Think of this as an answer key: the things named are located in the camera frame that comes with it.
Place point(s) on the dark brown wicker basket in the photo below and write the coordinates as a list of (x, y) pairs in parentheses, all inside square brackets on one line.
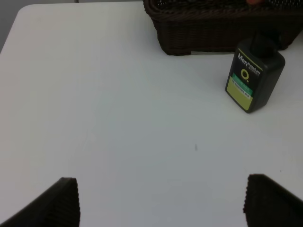
[(186, 26)]

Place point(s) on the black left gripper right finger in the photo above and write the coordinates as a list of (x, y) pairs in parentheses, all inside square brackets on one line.
[(268, 204)]

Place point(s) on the black rectangular bottle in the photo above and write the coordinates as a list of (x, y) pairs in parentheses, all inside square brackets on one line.
[(255, 70)]

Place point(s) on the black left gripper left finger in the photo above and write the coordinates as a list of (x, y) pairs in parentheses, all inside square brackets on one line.
[(58, 206)]

